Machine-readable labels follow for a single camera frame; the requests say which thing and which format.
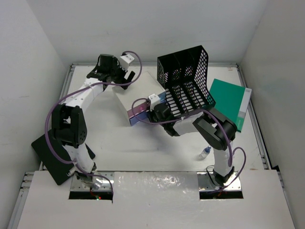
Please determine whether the black notebook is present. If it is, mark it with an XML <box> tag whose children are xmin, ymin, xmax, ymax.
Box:
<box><xmin>31</xmin><ymin>133</ymin><xmax>96</xmax><ymax>186</ymax></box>

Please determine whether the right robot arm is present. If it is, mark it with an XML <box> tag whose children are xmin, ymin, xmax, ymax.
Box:
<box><xmin>148</xmin><ymin>103</ymin><xmax>237</xmax><ymax>186</ymax></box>

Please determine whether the green notebook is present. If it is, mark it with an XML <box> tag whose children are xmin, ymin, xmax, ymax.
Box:
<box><xmin>210</xmin><ymin>79</ymin><xmax>252</xmax><ymax>132</ymax></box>

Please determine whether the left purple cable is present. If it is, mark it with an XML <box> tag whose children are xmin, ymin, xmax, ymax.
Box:
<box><xmin>44</xmin><ymin>50</ymin><xmax>143</xmax><ymax>194</ymax></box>

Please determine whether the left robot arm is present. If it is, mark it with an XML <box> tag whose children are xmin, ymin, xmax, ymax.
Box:
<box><xmin>49</xmin><ymin>52</ymin><xmax>135</xmax><ymax>174</ymax></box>

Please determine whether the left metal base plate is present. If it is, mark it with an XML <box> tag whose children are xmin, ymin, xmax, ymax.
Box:
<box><xmin>70</xmin><ymin>171</ymin><xmax>114</xmax><ymax>192</ymax></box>

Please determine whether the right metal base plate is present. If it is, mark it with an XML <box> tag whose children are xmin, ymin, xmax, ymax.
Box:
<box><xmin>197</xmin><ymin>172</ymin><xmax>242</xmax><ymax>192</ymax></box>

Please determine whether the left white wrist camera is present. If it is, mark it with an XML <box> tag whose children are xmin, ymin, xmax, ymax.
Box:
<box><xmin>118</xmin><ymin>54</ymin><xmax>134</xmax><ymax>71</ymax></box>

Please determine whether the white drawer organizer box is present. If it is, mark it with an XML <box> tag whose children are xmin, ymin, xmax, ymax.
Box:
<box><xmin>112</xmin><ymin>71</ymin><xmax>166</xmax><ymax>126</ymax></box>

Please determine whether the metal base plate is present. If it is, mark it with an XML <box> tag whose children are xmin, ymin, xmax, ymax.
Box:
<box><xmin>70</xmin><ymin>171</ymin><xmax>114</xmax><ymax>192</ymax></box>
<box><xmin>197</xmin><ymin>172</ymin><xmax>242</xmax><ymax>192</ymax></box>

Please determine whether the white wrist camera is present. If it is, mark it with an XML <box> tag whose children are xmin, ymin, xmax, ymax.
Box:
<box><xmin>118</xmin><ymin>54</ymin><xmax>134</xmax><ymax>71</ymax></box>
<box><xmin>148</xmin><ymin>94</ymin><xmax>161</xmax><ymax>111</ymax></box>

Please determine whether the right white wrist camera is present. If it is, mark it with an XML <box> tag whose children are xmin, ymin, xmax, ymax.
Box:
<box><xmin>148</xmin><ymin>94</ymin><xmax>161</xmax><ymax>111</ymax></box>

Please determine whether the small clear dropper bottle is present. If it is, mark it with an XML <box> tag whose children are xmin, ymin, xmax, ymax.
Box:
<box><xmin>200</xmin><ymin>146</ymin><xmax>212</xmax><ymax>159</ymax></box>

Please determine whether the black mesh file organizer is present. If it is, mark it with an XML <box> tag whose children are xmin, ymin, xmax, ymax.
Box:
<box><xmin>157</xmin><ymin>45</ymin><xmax>216</xmax><ymax>117</ymax></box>

